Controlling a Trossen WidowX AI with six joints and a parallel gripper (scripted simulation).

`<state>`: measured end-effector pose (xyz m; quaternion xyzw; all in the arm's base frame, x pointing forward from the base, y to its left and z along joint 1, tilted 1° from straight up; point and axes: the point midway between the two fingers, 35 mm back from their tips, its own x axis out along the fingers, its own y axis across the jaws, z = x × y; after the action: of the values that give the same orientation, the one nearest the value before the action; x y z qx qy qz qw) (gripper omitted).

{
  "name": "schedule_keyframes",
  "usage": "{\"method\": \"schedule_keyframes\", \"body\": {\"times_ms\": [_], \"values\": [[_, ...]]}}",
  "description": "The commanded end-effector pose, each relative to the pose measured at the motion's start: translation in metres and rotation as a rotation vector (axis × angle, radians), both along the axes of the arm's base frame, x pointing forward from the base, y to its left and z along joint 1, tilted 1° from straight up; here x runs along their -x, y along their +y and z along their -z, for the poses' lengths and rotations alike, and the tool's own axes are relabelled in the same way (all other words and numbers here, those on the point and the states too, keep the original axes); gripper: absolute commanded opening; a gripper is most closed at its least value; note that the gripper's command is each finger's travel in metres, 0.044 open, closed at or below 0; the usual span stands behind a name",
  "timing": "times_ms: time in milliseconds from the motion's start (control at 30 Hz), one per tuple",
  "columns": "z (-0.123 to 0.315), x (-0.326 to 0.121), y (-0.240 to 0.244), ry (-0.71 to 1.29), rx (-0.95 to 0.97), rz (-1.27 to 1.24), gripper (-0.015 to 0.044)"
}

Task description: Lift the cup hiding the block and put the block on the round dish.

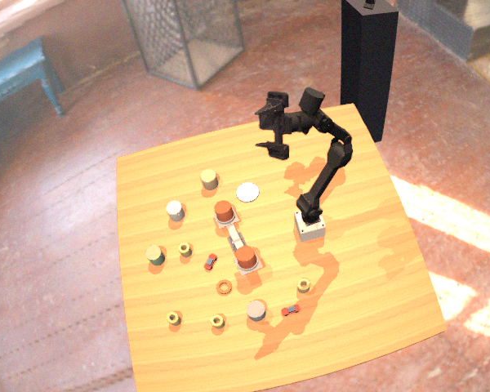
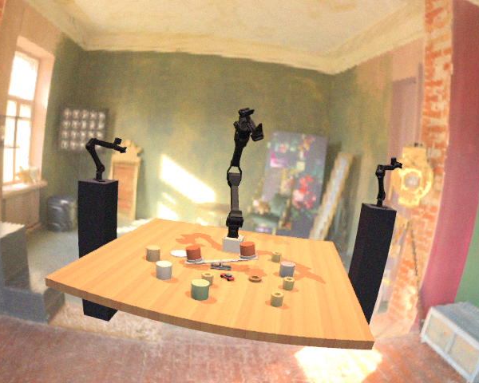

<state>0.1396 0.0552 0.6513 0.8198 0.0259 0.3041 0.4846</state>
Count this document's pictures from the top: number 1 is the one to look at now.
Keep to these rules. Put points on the small red toy car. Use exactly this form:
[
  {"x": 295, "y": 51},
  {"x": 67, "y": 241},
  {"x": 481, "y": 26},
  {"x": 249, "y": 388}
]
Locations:
[
  {"x": 291, "y": 310},
  {"x": 210, "y": 261}
]

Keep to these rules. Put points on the orange cylinder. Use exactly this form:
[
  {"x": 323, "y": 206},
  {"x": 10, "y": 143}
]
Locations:
[{"x": 246, "y": 257}]

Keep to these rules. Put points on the orange ring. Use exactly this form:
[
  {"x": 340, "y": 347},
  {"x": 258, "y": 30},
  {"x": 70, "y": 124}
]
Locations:
[{"x": 224, "y": 282}]

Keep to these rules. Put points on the brown paper cup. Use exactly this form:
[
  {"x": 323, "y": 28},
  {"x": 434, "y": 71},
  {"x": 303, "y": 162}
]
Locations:
[{"x": 209, "y": 179}]

